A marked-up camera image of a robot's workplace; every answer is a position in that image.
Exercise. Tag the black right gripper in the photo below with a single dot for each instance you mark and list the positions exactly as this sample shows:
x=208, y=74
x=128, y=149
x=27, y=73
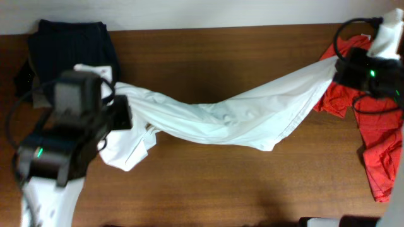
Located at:
x=348, y=74

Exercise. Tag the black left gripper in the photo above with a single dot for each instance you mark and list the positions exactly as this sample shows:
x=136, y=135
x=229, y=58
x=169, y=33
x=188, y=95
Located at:
x=117, y=119

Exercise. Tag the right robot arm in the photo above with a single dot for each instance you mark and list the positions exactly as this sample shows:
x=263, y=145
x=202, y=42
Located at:
x=387, y=98

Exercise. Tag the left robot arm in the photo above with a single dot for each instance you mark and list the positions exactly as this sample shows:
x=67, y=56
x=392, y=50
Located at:
x=50, y=164

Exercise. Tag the red t-shirt white lettering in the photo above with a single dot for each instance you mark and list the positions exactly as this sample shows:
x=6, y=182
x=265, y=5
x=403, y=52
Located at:
x=381, y=135

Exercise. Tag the grey folded garment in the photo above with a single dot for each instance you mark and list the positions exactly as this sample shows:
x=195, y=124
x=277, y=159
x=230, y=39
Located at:
x=38, y=97

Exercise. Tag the dark navy folded garment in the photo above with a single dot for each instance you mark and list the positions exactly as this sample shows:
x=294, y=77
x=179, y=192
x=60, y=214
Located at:
x=59, y=46

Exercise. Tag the black folded garment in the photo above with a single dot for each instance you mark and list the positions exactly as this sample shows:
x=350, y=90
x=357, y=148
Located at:
x=23, y=81

